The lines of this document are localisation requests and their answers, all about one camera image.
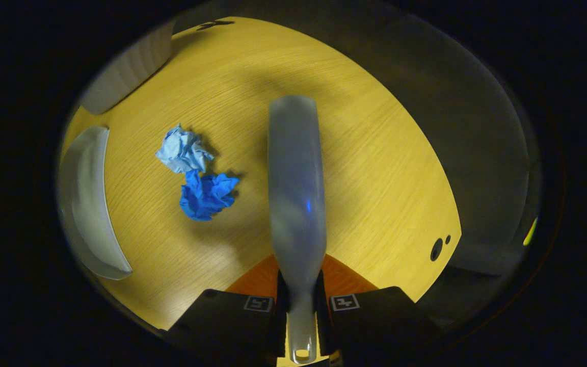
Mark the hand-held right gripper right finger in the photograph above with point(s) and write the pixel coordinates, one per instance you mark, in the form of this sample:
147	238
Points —
380	321

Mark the grey garbage bin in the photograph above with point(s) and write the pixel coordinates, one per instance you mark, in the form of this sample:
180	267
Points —
125	71

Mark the dark blue paper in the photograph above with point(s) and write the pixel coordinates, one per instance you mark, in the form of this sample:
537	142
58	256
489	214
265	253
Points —
204	196

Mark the small white broom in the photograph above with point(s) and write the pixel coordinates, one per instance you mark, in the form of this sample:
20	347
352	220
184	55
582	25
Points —
296	178

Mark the light blue paper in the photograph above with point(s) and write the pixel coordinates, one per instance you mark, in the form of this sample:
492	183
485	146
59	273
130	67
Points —
181	150

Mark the white dustpan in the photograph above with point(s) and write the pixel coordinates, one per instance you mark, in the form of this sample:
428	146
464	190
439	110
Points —
92	214

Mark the black desk bracket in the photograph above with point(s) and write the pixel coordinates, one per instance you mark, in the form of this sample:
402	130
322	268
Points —
214	24

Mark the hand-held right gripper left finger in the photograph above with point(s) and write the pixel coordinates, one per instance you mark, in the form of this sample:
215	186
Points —
222	321

